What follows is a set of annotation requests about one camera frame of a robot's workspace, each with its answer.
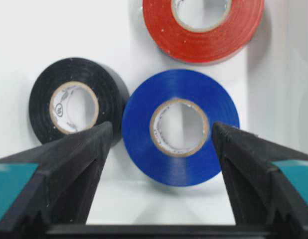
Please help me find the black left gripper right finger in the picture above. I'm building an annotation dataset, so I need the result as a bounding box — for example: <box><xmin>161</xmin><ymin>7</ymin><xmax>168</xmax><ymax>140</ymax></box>
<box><xmin>211</xmin><ymin>122</ymin><xmax>308</xmax><ymax>239</ymax></box>

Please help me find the red tape roll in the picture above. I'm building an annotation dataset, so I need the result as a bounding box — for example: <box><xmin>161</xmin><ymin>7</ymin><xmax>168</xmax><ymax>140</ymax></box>
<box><xmin>143</xmin><ymin>0</ymin><xmax>265</xmax><ymax>64</ymax></box>

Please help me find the blue tape roll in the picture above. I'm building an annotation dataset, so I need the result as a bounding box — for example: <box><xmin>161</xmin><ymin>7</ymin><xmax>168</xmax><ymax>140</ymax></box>
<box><xmin>122</xmin><ymin>69</ymin><xmax>240</xmax><ymax>187</ymax></box>

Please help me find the white plastic tray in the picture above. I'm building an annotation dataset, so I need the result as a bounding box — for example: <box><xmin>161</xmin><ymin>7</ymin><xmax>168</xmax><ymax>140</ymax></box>
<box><xmin>0</xmin><ymin>0</ymin><xmax>308</xmax><ymax>225</ymax></box>

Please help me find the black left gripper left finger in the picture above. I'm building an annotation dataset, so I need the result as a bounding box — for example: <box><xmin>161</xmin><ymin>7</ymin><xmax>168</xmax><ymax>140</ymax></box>
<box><xmin>0</xmin><ymin>122</ymin><xmax>113</xmax><ymax>239</ymax></box>

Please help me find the black tape roll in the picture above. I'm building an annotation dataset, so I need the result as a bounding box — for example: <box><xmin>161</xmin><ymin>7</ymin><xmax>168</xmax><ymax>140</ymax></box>
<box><xmin>29</xmin><ymin>57</ymin><xmax>130</xmax><ymax>145</ymax></box>

